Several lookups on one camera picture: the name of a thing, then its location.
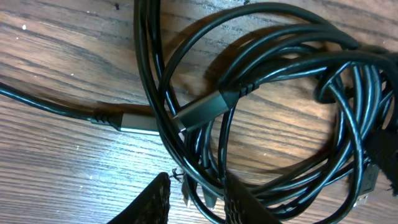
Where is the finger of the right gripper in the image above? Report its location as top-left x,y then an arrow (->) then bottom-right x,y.
363,49 -> 398,197

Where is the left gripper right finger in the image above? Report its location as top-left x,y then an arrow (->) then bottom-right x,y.
224,172 -> 281,224

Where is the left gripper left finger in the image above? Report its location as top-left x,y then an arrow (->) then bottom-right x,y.
108,172 -> 170,224

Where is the black USB-C cable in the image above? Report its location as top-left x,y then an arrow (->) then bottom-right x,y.
0,81 -> 193,136

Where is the black USB cable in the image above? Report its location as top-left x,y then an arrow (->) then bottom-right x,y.
133,0 -> 398,224

